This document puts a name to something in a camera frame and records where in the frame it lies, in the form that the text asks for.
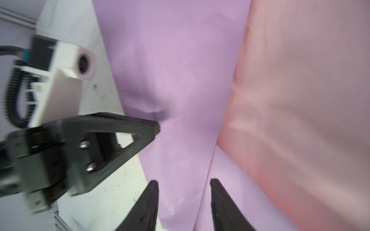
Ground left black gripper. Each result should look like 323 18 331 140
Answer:
1 113 160 214

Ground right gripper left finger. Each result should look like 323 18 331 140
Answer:
116 180 159 231

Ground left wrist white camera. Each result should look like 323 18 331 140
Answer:
4 35 96 129

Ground pink purple wrapping paper sheet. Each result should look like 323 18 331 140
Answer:
92 0 370 231

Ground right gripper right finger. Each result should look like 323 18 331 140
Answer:
210 179 255 231

